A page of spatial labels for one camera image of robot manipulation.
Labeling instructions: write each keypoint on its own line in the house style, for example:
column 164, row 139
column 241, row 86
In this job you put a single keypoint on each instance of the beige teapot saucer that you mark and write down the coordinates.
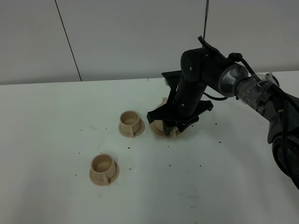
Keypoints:
column 156, row 130

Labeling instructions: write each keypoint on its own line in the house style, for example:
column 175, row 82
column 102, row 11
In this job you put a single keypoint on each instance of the beige teapot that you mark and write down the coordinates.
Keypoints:
column 161, row 123

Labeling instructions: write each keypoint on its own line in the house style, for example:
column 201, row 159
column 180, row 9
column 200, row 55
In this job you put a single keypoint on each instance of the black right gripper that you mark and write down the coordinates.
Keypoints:
column 183, row 106

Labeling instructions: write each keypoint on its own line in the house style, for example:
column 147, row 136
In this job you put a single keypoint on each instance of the beige teacup near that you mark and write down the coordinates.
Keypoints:
column 104, row 170

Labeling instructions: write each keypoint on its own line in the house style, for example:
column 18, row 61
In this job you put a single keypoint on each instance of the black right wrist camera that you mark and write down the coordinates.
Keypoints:
column 172, row 78

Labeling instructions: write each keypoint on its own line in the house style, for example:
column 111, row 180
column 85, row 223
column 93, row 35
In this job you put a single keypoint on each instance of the beige teacup far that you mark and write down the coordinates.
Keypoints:
column 131, row 125

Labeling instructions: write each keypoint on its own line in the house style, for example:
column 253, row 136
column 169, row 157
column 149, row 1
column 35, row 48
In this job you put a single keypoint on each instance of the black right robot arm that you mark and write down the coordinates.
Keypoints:
column 231, row 77

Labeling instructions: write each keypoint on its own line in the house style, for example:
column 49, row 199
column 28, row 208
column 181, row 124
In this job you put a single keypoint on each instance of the beige teacup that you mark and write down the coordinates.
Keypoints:
column 104, row 170
column 131, row 125

